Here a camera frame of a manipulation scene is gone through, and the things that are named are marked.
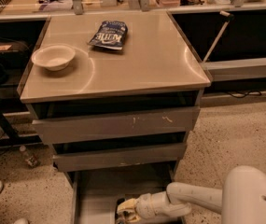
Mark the black cable on floor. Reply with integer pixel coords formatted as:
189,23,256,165
225,91,262,99

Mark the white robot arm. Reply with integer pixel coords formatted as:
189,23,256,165
116,166,266,224

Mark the white bowl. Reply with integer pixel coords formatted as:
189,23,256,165
31,44,76,71

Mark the grey open bottom drawer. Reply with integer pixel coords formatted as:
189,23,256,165
71,163,174,224

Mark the grey middle drawer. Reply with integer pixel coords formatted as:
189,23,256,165
53,143,187,172

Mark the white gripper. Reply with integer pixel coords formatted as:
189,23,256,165
117,191,191,224

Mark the black bag on shelf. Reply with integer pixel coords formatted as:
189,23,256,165
0,41,31,69

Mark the plastic bottle on floor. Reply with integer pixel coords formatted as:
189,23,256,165
20,146,40,168

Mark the silver redbull can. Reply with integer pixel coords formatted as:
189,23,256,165
115,215,130,224

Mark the grey drawer cabinet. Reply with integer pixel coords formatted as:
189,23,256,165
17,10,213,224

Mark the black stand leg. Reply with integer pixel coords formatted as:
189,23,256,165
0,89,42,149

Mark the grey top drawer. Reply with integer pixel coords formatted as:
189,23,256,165
33,106,200,145

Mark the blue chip bag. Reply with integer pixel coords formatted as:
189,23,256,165
89,21,128,50

